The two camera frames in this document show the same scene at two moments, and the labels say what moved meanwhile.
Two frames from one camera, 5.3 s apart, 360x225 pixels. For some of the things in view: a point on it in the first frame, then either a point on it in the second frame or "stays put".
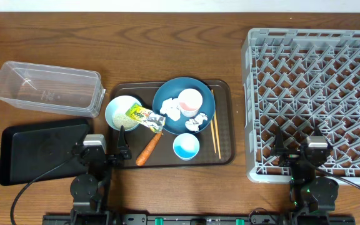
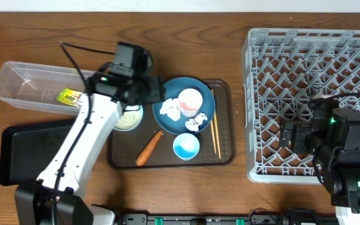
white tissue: [193, 124] stays put
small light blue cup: [186, 146] stays put
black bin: [27, 151] stays put
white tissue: [171, 107] stays put
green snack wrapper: [155, 121] to [69, 97]
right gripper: [290, 156] to [302, 130]
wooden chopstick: [213, 135] stays put
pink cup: [190, 101] stays put
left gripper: [125, 152] to [159, 90]
